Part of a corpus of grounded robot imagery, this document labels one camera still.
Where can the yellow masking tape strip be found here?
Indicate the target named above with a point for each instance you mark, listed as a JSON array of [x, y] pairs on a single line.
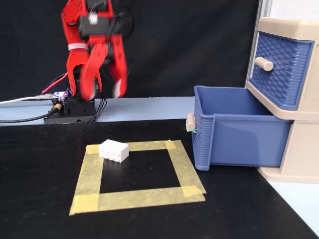
[[89, 174], [147, 145], [139, 199], [184, 169]]

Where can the red robot arm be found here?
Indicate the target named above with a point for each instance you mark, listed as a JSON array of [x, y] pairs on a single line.
[[72, 30]]

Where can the black table mat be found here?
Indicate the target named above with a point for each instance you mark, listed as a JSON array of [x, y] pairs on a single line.
[[224, 199]]

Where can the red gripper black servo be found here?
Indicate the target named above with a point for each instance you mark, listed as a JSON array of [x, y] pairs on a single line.
[[96, 25]]

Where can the controller board with pink light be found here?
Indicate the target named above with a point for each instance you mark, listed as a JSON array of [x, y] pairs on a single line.
[[59, 94]]

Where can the beige plastic drawer cabinet frame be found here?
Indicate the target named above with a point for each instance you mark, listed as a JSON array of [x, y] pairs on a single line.
[[305, 149]]

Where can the black backdrop cloth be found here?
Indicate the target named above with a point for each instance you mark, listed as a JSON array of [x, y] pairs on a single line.
[[187, 49]]

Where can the white rectangular block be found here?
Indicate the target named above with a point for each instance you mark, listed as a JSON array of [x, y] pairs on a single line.
[[113, 152]]

